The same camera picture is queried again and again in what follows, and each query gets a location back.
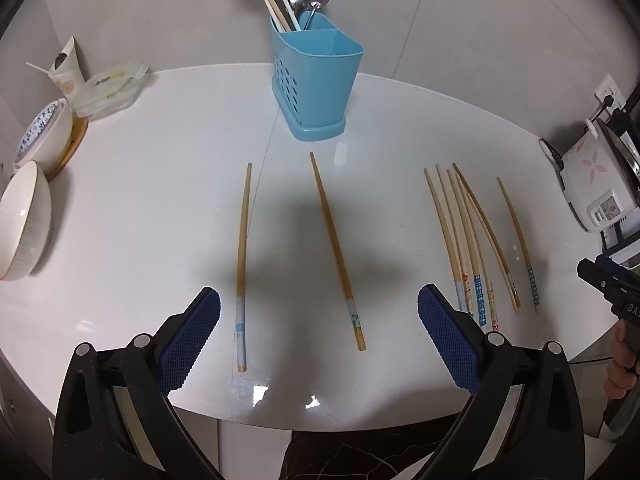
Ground white wall socket with plug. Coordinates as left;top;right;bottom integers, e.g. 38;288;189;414
594;73;626;112

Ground white bowl gold rim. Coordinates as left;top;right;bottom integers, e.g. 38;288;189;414
0;160;54;282

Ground wooden chopstick pale blue print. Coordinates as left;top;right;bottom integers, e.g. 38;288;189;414
235;162;253;373

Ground blue plastic utensil holder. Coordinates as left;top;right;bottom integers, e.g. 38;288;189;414
270;14;365;142

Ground person's right hand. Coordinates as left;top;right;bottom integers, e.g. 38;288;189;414
602;321;640;401

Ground round wooden coaster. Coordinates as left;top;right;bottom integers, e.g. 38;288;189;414
47;115;90;181

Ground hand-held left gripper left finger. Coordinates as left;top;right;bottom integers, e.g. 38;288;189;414
52;286;223;480

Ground white paper cup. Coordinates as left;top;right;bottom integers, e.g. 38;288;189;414
48;35;87;103

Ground wooden chopstick green print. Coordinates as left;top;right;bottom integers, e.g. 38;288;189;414
308;152;367;352

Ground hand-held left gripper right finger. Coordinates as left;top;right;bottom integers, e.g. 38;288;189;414
417;283;586;480

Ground black power cable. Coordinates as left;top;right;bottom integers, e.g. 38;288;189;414
538;137;566;172

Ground white floral rice cooker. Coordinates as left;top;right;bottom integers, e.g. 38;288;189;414
558;108;640;234

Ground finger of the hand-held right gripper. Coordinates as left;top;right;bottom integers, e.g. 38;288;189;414
594;254;640;291
576;258;624;307

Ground clear plastic food container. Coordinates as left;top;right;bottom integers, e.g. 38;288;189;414
72;59;150;121

